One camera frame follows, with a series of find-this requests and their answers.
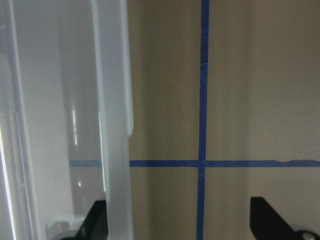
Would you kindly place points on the clear plastic storage box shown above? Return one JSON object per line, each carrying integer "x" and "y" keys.
{"x": 65, "y": 117}

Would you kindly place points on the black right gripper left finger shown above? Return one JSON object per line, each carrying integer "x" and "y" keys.
{"x": 95, "y": 224}

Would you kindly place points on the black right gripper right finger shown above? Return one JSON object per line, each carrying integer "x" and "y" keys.
{"x": 266, "y": 224}

